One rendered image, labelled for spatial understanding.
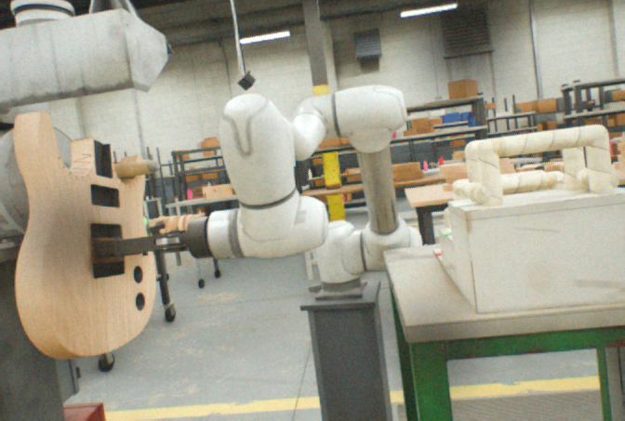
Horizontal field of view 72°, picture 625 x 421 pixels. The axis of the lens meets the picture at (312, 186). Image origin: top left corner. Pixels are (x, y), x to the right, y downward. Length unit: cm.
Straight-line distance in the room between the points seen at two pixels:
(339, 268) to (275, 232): 92
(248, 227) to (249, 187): 8
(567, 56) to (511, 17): 175
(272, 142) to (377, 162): 69
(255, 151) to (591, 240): 54
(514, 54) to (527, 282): 1219
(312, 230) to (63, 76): 53
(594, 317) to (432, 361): 26
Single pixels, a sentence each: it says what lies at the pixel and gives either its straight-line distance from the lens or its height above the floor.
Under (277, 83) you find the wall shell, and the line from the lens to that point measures 1227.
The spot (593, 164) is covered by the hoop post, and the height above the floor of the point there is 115.
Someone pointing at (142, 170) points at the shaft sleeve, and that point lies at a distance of 99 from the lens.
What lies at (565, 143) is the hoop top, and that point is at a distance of 79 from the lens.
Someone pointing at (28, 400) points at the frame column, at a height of 75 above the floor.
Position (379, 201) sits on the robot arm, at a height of 106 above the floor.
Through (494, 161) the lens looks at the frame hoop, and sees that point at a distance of 75.
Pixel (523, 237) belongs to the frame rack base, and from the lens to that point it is 77.
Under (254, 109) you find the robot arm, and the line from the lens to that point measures 66.
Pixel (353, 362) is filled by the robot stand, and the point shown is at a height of 47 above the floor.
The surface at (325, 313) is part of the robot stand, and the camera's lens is 164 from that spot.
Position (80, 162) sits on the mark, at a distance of 92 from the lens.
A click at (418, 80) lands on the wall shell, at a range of 1220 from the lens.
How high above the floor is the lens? 121
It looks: 3 degrees down
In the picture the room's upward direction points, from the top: 8 degrees counter-clockwise
